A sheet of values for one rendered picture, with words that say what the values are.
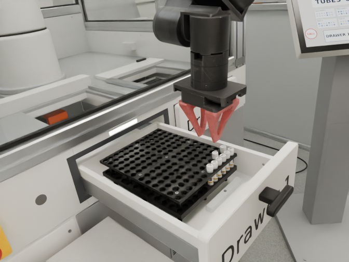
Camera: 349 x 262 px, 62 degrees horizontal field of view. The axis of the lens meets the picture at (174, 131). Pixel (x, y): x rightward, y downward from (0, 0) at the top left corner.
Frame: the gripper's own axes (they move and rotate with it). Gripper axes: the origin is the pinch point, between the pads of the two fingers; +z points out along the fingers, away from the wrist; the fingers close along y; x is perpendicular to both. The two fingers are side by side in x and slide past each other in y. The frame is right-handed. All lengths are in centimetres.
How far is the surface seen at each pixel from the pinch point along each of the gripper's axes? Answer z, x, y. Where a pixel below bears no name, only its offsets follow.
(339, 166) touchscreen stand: 58, -93, -5
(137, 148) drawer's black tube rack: 9.4, 2.3, 17.8
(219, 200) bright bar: 12.5, 1.0, -3.6
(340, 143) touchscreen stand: 46, -92, -3
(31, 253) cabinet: 21.2, 28.6, 20.4
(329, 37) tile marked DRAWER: -1, -77, 6
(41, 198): 11.1, 23.4, 21.3
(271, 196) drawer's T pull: 5.4, 1.5, -13.2
